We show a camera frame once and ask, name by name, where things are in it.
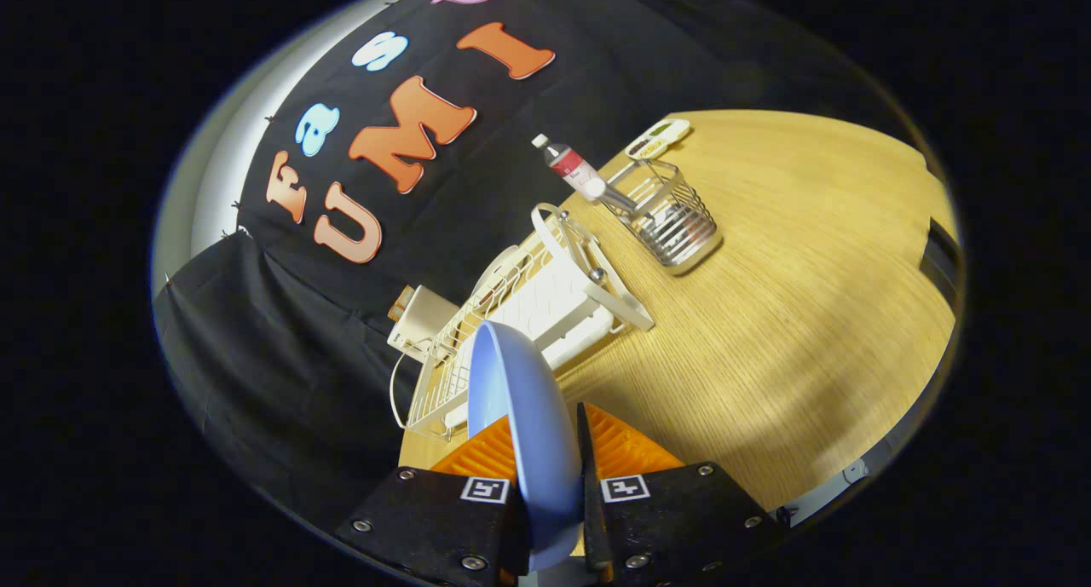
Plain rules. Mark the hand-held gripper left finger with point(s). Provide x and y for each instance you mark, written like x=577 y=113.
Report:
x=426 y=519

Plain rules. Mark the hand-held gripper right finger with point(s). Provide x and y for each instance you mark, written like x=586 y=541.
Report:
x=587 y=459

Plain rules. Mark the light blue plate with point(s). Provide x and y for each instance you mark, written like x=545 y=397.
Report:
x=528 y=417

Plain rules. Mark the metal spoon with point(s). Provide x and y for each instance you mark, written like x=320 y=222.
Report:
x=615 y=198

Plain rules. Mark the white divided dish with beans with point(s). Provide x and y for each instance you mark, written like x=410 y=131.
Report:
x=660 y=135

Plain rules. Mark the white toaster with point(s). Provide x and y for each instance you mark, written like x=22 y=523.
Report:
x=422 y=319

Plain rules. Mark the black backdrop cloth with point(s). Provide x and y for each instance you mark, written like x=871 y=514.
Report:
x=298 y=357

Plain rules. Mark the toast bread slice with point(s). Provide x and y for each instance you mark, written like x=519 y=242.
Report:
x=401 y=302

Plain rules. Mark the clear bottle with red label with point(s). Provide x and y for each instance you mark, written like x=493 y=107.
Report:
x=573 y=168

